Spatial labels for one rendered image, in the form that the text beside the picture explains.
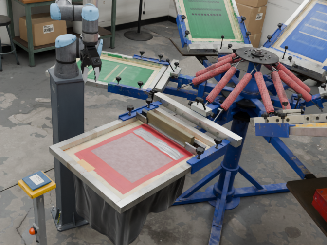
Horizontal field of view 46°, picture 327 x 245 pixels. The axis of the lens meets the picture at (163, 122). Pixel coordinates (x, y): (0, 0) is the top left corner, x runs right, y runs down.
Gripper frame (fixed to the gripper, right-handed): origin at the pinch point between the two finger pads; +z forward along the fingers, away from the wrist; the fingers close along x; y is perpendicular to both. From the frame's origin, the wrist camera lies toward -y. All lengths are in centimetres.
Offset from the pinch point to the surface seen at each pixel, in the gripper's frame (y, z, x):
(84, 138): 5.8, 37.9, 1.5
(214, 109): 4, 33, -84
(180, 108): 11, 32, -63
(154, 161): -23, 41, -28
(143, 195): -48, 38, -10
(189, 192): 26, 124, -93
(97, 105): 203, 136, -76
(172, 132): -10, 34, -46
